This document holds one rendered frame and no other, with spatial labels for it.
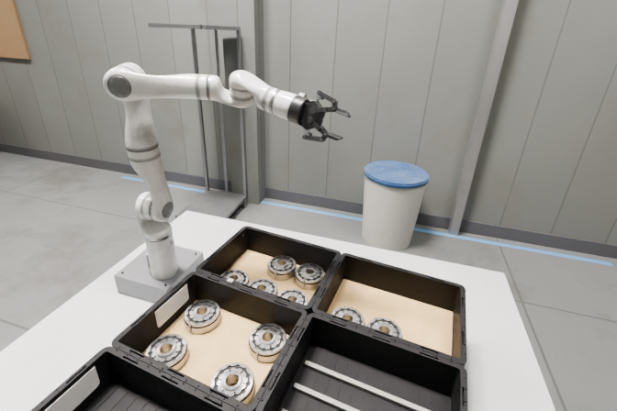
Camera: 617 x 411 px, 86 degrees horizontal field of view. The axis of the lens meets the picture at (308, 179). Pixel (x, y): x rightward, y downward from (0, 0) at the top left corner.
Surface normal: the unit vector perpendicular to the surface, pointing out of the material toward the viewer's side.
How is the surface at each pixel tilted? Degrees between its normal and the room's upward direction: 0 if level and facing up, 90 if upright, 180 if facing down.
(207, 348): 0
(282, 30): 90
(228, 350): 0
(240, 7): 90
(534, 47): 90
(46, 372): 0
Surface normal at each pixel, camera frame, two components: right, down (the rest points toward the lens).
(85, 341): 0.04, -0.91
